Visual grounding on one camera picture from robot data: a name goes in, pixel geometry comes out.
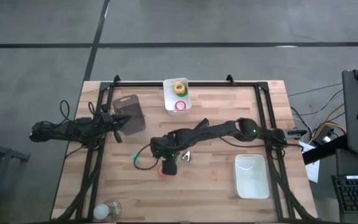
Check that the clear jar with white lid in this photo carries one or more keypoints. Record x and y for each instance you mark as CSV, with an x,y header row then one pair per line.
x,y
101,211

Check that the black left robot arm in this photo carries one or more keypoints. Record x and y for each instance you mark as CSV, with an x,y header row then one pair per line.
x,y
57,130

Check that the pink tape roll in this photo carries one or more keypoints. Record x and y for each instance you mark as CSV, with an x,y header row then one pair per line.
x,y
175,106

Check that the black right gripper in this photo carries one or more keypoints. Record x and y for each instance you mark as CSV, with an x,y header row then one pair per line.
x,y
170,166

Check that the black frame clamp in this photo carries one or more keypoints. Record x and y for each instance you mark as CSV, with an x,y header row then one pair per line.
x,y
117,79
230,79

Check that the small teal stapler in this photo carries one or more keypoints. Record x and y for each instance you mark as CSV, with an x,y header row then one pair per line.
x,y
136,159

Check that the white paper sheet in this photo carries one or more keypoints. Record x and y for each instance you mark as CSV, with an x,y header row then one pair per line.
x,y
312,171

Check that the small white plastic bin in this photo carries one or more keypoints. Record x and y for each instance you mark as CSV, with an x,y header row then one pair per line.
x,y
169,96

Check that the grey translucent plastic bin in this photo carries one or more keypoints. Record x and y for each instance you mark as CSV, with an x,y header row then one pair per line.
x,y
134,112

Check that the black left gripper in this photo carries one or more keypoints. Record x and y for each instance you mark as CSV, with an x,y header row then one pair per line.
x,y
109,123

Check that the large white plastic bin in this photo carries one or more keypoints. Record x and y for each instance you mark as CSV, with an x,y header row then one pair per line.
x,y
252,183

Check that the green tape roll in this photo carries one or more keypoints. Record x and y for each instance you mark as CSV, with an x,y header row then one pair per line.
x,y
183,94

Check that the black power brick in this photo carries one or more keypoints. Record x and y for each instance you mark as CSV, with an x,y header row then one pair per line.
x,y
325,137

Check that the small black camera device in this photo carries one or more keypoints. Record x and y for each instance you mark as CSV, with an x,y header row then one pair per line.
x,y
295,132

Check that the black keyboard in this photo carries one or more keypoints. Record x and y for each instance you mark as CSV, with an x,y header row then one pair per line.
x,y
356,193

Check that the black aluminium table frame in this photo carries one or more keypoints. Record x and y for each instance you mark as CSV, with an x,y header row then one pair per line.
x,y
216,84

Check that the orange-red tape roll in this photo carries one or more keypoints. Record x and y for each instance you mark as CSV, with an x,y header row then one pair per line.
x,y
160,174

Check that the black desk bar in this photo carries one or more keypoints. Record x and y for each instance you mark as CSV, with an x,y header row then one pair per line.
x,y
322,151

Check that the dark grey desk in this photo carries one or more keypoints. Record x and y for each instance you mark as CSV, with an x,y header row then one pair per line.
x,y
353,161

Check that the yellow tape roll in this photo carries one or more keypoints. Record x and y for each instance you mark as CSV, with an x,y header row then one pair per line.
x,y
175,88

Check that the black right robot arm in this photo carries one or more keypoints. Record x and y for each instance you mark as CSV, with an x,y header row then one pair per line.
x,y
216,130

